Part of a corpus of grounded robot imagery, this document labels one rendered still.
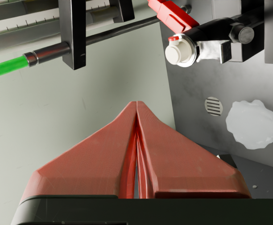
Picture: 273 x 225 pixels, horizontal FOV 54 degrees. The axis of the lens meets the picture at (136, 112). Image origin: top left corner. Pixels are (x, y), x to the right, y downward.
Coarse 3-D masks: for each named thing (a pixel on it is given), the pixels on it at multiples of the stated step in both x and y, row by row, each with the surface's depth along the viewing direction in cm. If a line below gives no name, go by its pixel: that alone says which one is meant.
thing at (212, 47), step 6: (198, 42) 21; (204, 42) 21; (210, 42) 20; (216, 42) 20; (222, 42) 20; (204, 48) 21; (210, 48) 21; (216, 48) 20; (198, 54) 22; (204, 54) 21; (210, 54) 21; (216, 54) 20; (198, 60) 22
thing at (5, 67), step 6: (24, 54) 33; (30, 54) 33; (12, 60) 32; (18, 60) 32; (24, 60) 33; (30, 60) 33; (0, 66) 31; (6, 66) 31; (12, 66) 32; (18, 66) 32; (24, 66) 33; (30, 66) 34; (0, 72) 31; (6, 72) 32
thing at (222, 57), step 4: (228, 40) 19; (220, 44) 19; (224, 44) 19; (228, 44) 19; (220, 48) 19; (224, 48) 19; (228, 48) 19; (220, 52) 19; (224, 52) 19; (228, 52) 19; (220, 56) 19; (224, 56) 19; (228, 56) 20; (220, 60) 19; (224, 60) 19; (228, 60) 20
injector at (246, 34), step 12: (252, 12) 28; (204, 24) 24; (216, 24) 24; (228, 24) 24; (240, 24) 24; (252, 24) 28; (180, 36) 22; (192, 36) 21; (204, 36) 22; (216, 36) 23; (228, 36) 24; (240, 36) 23; (252, 36) 23; (192, 48) 21; (192, 60) 22
